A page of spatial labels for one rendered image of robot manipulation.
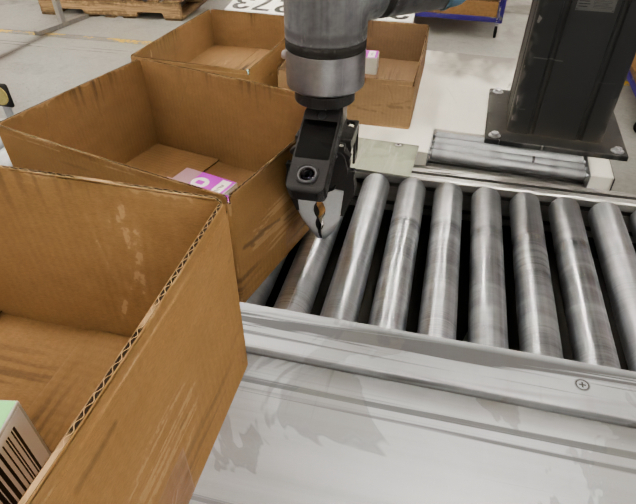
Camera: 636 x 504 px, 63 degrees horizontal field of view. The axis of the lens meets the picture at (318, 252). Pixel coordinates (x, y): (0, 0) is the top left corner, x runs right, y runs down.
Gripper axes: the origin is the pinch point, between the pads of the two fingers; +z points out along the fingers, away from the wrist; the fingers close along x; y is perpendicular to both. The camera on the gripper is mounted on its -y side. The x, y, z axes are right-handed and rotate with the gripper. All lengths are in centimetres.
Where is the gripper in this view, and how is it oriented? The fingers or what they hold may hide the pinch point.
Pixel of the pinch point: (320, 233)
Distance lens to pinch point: 71.9
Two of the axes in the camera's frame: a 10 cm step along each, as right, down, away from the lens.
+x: -9.7, -1.5, 1.8
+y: 2.3, -6.2, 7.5
